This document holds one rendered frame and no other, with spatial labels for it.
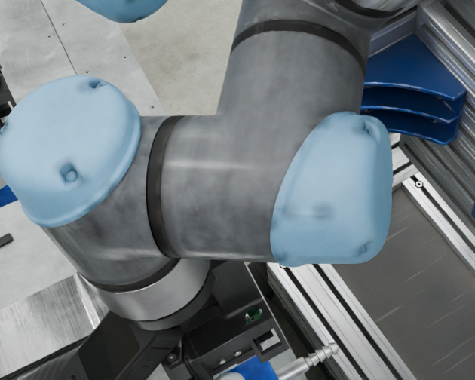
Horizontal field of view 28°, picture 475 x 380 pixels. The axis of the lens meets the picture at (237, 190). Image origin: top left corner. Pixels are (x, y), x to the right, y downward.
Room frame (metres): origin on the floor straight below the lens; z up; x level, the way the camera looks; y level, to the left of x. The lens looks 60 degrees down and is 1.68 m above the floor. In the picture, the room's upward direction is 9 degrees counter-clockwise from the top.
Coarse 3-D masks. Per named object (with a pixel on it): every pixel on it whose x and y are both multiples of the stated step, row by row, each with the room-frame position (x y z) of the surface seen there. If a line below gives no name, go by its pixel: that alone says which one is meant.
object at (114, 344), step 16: (112, 320) 0.25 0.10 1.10; (96, 336) 0.25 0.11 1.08; (112, 336) 0.24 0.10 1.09; (128, 336) 0.24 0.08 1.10; (144, 336) 0.23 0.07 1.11; (160, 336) 0.23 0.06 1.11; (176, 336) 0.23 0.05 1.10; (80, 352) 0.24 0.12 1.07; (96, 352) 0.24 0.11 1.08; (112, 352) 0.23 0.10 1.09; (128, 352) 0.23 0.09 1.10; (144, 352) 0.22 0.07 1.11; (160, 352) 0.22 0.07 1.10; (64, 368) 0.24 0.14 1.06; (80, 368) 0.23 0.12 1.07; (96, 368) 0.23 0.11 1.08; (112, 368) 0.22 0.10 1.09; (128, 368) 0.22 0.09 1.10; (144, 368) 0.22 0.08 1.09
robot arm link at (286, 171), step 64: (256, 64) 0.29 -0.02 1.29; (320, 64) 0.29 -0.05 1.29; (192, 128) 0.27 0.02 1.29; (256, 128) 0.25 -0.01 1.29; (320, 128) 0.24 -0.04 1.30; (384, 128) 0.25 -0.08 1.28; (192, 192) 0.23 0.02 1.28; (256, 192) 0.22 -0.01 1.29; (320, 192) 0.21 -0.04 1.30; (384, 192) 0.22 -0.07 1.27; (192, 256) 0.22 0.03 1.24; (256, 256) 0.21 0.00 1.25; (320, 256) 0.20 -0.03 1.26
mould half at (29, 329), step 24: (48, 288) 0.39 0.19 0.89; (72, 288) 0.38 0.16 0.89; (0, 312) 0.37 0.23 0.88; (24, 312) 0.37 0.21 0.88; (48, 312) 0.36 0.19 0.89; (72, 312) 0.36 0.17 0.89; (96, 312) 0.35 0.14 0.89; (0, 336) 0.35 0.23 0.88; (24, 336) 0.34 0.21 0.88; (48, 336) 0.34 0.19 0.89; (72, 336) 0.33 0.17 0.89; (0, 360) 0.32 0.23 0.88; (24, 360) 0.32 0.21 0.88
